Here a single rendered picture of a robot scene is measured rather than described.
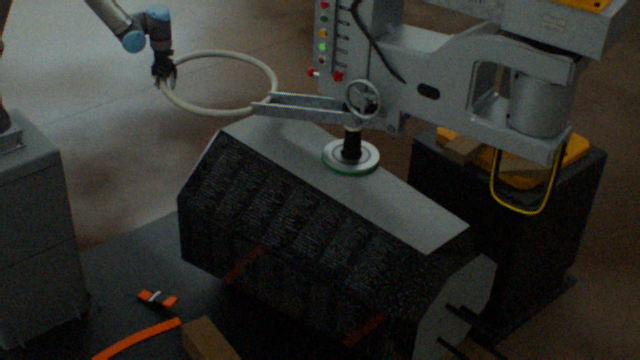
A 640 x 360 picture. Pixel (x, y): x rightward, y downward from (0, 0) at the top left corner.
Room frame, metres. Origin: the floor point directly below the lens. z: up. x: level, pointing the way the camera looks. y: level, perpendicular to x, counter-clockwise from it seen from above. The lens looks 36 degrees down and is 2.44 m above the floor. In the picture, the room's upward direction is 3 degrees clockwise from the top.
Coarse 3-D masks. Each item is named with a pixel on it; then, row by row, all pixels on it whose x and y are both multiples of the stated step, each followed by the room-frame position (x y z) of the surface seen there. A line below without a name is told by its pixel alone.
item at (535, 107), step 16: (528, 80) 2.00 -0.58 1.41; (544, 80) 1.99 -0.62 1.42; (576, 80) 2.02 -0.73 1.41; (512, 96) 2.05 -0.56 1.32; (528, 96) 2.00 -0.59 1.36; (544, 96) 1.97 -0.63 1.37; (560, 96) 1.98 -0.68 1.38; (512, 112) 2.03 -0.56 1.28; (528, 112) 1.99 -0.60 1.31; (544, 112) 1.97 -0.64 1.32; (560, 112) 1.98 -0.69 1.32; (528, 128) 1.98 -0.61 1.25; (544, 128) 1.97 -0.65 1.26; (560, 128) 1.99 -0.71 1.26
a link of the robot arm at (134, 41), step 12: (84, 0) 2.51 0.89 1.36; (96, 0) 2.50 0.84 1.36; (108, 0) 2.53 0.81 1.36; (96, 12) 2.51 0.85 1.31; (108, 12) 2.52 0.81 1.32; (120, 12) 2.55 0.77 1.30; (108, 24) 2.52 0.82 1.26; (120, 24) 2.53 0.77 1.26; (132, 24) 2.56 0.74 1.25; (120, 36) 2.53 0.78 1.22; (132, 36) 2.53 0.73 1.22; (144, 36) 2.55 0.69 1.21; (132, 48) 2.53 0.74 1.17
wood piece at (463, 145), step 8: (464, 136) 2.60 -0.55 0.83; (448, 144) 2.53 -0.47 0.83; (456, 144) 2.54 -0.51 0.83; (464, 144) 2.54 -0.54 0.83; (472, 144) 2.54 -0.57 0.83; (480, 144) 2.55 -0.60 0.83; (488, 144) 2.61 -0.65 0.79; (448, 152) 2.51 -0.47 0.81; (456, 152) 2.48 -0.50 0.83; (464, 152) 2.48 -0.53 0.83; (472, 152) 2.51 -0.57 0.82; (480, 152) 2.56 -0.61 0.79; (456, 160) 2.48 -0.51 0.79; (464, 160) 2.46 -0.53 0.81
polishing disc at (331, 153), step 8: (328, 144) 2.48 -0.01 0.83; (336, 144) 2.48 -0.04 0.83; (368, 144) 2.49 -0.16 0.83; (328, 152) 2.42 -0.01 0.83; (336, 152) 2.43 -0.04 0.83; (368, 152) 2.44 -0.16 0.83; (376, 152) 2.44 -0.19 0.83; (328, 160) 2.37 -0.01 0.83; (336, 160) 2.37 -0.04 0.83; (344, 160) 2.37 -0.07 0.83; (352, 160) 2.38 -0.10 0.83; (360, 160) 2.38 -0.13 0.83; (368, 160) 2.38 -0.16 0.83; (376, 160) 2.39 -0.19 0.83; (336, 168) 2.33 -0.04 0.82; (344, 168) 2.32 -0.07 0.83; (352, 168) 2.33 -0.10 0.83; (360, 168) 2.33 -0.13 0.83; (368, 168) 2.34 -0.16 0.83
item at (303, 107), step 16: (272, 96) 2.69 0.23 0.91; (288, 96) 2.64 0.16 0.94; (304, 96) 2.60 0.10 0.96; (256, 112) 2.59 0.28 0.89; (272, 112) 2.55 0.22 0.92; (288, 112) 2.51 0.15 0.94; (304, 112) 2.47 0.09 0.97; (320, 112) 2.43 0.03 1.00; (336, 112) 2.39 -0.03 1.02; (368, 112) 2.45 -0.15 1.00; (384, 112) 2.41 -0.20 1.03; (384, 128) 2.28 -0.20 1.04; (400, 128) 2.25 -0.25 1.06
